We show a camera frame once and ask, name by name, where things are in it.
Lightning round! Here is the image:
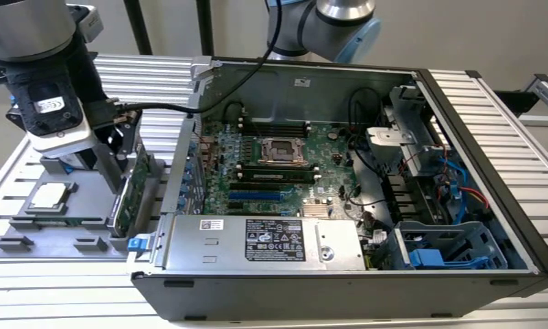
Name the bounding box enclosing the red wire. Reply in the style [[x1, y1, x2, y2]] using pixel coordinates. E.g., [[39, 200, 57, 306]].
[[459, 186, 491, 209]]

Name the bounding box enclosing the green motherboard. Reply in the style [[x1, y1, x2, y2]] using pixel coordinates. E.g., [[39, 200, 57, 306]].
[[200, 119, 364, 220]]

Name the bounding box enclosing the silver heat sink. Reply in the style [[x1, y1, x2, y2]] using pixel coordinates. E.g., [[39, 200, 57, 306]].
[[303, 204, 334, 219]]

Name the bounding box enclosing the blue wire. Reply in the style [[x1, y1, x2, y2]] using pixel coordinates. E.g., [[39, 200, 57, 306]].
[[436, 156, 476, 217]]

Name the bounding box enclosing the silver power supply unit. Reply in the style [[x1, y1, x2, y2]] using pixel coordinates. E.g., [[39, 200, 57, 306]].
[[164, 214, 367, 271]]

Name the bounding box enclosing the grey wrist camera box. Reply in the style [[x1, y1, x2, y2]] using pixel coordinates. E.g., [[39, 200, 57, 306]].
[[67, 3, 105, 45]]

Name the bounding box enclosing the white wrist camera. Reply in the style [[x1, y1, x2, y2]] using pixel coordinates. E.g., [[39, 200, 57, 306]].
[[16, 71, 93, 159]]

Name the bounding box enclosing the black camera cable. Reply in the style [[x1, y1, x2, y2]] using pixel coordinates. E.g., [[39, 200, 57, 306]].
[[84, 0, 287, 130]]

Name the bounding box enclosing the metal drive cage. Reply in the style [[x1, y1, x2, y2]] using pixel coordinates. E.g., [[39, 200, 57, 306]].
[[364, 84, 451, 178]]

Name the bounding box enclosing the grey disk bay cage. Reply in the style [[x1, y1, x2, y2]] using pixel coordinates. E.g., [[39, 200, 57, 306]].
[[372, 219, 510, 272]]

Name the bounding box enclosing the black wire loop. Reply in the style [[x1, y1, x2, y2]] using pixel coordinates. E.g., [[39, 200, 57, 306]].
[[348, 87, 382, 128]]

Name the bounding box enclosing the blue disk carrier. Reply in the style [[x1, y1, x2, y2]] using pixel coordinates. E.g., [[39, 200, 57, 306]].
[[408, 248, 490, 271]]

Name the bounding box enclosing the graphics card with black shroud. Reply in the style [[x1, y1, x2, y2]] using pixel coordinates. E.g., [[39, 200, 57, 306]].
[[109, 136, 159, 237]]

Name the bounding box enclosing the green RAM stick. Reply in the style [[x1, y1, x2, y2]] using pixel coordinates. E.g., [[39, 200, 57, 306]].
[[29, 217, 104, 227]]

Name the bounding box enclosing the silver CPU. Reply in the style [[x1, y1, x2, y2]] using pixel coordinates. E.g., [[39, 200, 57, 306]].
[[27, 183, 69, 210]]

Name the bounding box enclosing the grey PC case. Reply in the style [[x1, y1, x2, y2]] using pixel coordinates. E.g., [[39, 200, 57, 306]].
[[127, 54, 548, 323]]

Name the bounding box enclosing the blue expansion slot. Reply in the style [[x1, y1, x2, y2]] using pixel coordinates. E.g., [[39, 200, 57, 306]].
[[230, 192, 283, 203]]

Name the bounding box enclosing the CPU socket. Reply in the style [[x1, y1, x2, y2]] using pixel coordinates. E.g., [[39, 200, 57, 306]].
[[254, 136, 306, 165]]

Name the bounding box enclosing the black expansion slot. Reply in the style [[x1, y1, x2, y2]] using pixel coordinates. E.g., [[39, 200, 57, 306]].
[[231, 182, 280, 193]]

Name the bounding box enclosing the grey parts rack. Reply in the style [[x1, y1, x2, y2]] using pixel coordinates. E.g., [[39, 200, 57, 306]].
[[0, 136, 172, 260]]

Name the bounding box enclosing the black pole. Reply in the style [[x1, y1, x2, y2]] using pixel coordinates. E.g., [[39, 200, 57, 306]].
[[123, 0, 155, 56], [196, 0, 216, 58]]

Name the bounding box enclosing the hard disk in blue carrier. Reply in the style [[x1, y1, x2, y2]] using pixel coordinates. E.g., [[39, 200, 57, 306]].
[[8, 95, 95, 174]]

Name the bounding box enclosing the RAM stick with white label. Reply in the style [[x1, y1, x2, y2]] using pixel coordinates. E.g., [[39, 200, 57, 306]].
[[236, 170, 320, 183]]

